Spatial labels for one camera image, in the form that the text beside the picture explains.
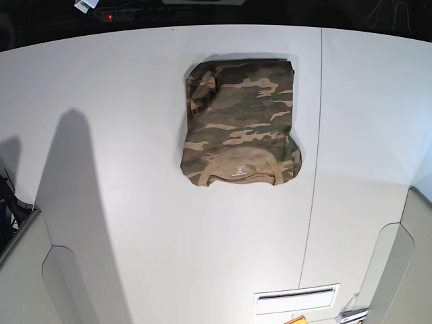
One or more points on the camouflage T-shirt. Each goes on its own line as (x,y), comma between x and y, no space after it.
(239,119)

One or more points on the black power strip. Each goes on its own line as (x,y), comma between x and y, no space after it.
(153,15)

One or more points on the orange object at edge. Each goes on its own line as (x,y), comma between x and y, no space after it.
(298,320)

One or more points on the silver metal clip tool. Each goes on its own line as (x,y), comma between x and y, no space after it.
(350,314)

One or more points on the black equipment left edge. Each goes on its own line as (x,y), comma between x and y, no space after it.
(14,212)

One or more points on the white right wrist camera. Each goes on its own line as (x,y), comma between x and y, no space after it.
(85,5)

